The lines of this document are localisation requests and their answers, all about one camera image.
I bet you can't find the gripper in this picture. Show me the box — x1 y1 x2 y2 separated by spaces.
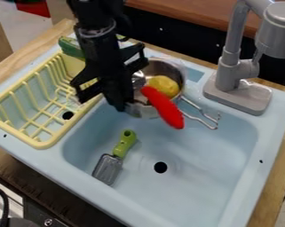
69 20 151 113

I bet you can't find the silver pot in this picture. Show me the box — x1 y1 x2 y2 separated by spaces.
123 57 222 131

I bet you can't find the toy sink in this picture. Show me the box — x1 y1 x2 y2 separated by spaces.
0 32 285 227

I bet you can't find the yellow toy lemon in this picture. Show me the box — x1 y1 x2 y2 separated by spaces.
147 74 182 98

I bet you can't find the red toy pepper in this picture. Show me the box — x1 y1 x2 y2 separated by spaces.
139 85 186 130

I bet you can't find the yellow dish rack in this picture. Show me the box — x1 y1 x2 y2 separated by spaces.
0 50 105 150

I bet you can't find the grey tap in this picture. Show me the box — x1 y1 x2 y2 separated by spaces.
201 0 285 117

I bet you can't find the green handled grey spatula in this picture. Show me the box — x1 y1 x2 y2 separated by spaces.
91 129 139 186

